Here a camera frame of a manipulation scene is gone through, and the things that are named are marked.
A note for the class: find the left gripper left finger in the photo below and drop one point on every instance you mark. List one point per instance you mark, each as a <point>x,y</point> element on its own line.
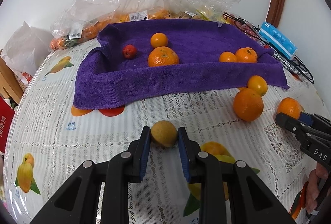
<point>99,187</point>

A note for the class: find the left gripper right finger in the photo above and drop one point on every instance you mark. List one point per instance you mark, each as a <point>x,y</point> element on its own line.
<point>250,200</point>

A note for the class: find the small yellow-brown fruit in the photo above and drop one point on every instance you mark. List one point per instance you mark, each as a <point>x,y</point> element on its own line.
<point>164,134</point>

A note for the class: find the small orange kumquat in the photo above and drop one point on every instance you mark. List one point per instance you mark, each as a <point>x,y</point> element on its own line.
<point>227,57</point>

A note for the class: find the small red apple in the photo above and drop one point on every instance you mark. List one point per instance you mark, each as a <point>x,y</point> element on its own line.
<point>129,52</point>

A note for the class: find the large textured orange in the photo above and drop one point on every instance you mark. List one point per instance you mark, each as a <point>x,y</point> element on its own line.
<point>162,56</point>

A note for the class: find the small orange mandarin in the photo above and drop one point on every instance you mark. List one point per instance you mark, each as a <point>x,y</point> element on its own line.
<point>258,84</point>
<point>159,39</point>

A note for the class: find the bag of red fruits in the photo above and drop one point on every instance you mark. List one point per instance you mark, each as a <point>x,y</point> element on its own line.
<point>244,26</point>

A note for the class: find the person's right hand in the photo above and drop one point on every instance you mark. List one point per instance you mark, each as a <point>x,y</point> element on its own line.
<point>312,191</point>

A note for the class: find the blue tissue pack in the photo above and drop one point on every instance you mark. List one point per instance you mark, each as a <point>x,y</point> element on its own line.
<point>271,34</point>

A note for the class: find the red paper bag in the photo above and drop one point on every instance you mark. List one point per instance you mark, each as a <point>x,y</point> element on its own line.
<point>6,117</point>

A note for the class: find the wooden chair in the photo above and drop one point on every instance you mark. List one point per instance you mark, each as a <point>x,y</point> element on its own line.
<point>9,86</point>

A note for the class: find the purple towel-lined tray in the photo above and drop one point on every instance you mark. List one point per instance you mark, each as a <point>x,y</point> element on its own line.
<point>105,79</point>

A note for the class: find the white plastic bag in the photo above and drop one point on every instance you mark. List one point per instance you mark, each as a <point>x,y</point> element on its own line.
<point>24,52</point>

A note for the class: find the clear bag of tangerines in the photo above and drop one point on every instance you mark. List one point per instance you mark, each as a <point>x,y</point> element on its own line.
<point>81,22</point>

